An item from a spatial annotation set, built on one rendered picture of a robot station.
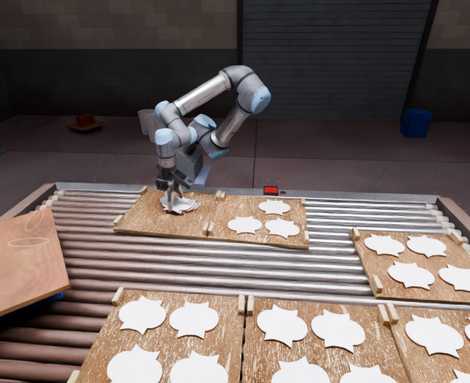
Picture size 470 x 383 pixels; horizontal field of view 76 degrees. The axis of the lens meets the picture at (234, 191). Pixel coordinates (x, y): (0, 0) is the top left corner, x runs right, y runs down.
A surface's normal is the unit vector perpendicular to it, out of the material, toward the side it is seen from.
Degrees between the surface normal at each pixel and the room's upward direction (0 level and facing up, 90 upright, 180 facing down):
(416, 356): 0
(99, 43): 90
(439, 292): 0
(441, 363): 0
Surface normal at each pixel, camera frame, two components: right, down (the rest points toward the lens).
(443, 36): -0.08, 0.50
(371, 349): 0.00, -0.87
